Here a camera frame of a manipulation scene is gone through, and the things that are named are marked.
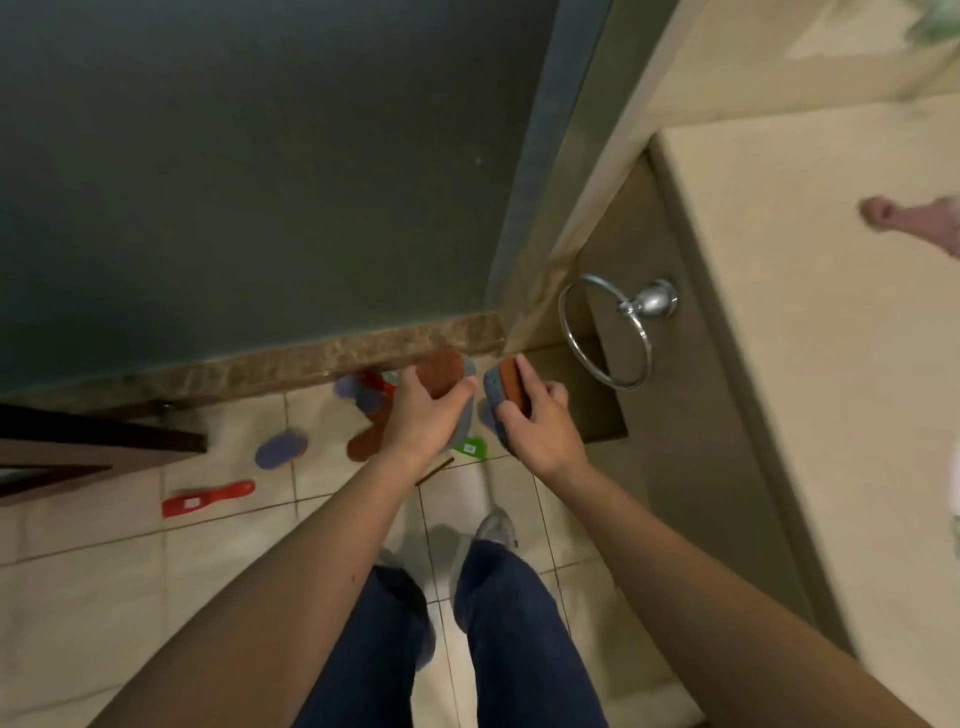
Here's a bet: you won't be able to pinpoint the person's left hand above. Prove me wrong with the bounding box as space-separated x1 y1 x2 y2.
379 366 480 468

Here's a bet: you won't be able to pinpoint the metal door frame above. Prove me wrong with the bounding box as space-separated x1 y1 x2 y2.
483 0 616 316

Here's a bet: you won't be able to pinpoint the orange and grey slipper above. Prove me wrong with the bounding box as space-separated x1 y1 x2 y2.
414 348 480 453

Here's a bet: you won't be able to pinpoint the person's right forearm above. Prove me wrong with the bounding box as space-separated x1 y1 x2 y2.
534 459 935 728

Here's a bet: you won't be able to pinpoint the chrome towel ring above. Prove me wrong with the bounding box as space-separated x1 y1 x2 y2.
557 274 681 393

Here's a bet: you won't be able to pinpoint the person's blue jeans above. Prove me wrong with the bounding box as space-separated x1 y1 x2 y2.
292 540 610 728

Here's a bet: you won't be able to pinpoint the person's left forearm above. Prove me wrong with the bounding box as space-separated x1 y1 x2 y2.
88 448 451 728

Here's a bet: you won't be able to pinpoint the beige vanity counter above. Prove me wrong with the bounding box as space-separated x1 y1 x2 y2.
525 97 960 728

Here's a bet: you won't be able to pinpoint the brown marble threshold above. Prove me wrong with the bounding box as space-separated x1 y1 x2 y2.
0 311 507 417

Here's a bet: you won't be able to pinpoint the orange and blue slipper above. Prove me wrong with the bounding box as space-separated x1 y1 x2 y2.
480 356 531 460

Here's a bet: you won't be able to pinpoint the person's right hand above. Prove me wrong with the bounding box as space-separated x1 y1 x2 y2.
495 354 594 486

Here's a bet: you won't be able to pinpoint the frosted glass door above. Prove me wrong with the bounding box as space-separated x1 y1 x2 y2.
0 0 560 395

